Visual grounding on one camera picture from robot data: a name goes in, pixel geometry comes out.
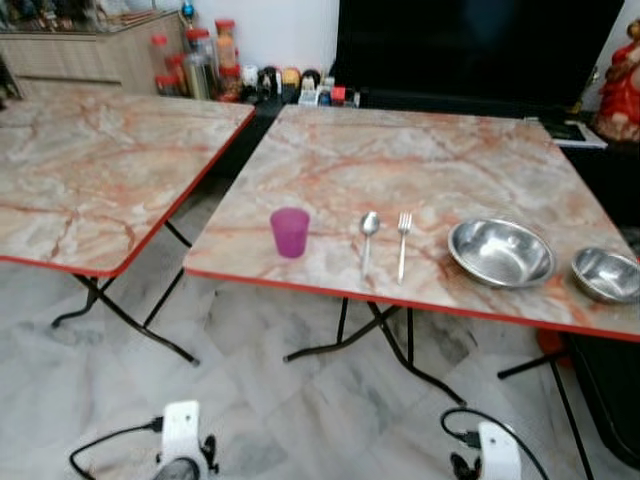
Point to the large steel bowl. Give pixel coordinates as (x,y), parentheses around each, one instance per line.
(502,255)

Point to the black chair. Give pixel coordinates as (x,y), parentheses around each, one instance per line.
(610,400)

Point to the steel fork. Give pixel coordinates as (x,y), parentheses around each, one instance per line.
(403,245)

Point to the pink plastic cup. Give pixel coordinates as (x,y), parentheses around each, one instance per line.
(290,235)

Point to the small steel bowl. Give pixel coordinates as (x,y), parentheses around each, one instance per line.
(607,277)

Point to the steel spoon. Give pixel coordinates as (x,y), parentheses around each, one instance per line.
(369,223)

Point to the marble folding table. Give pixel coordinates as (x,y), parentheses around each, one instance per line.
(400,160)
(90,170)

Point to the white tray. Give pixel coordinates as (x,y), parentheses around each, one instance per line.
(590,140)

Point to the small red-lid jar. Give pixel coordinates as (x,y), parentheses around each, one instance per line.
(166,85)
(230,83)

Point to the small white box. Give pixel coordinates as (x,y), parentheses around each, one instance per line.
(310,96)

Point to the black figurine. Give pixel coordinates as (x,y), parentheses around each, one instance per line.
(269,82)

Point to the steel tumbler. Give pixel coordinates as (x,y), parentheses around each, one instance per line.
(197,77)

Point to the small red box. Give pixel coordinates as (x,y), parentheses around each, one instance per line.
(338,96)

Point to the yellow round figurine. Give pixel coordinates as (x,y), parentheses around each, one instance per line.
(291,77)

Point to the red seated statue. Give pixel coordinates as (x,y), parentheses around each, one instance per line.
(620,95)

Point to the tall red-lid plastic jar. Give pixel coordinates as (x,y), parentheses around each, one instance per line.
(160,52)

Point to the orange-filled red-lid jar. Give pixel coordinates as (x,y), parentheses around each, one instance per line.
(225,45)

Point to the clear red-lid plastic jar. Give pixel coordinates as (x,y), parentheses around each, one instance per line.
(199,40)

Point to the wooden cabinet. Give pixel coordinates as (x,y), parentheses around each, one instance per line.
(80,60)

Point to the black television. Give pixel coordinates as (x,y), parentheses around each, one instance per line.
(470,45)

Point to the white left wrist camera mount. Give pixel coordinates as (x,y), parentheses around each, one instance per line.
(182,430)

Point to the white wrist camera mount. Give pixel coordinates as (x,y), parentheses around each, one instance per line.
(498,452)
(182,430)

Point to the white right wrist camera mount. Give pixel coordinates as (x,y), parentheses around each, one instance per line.
(498,452)

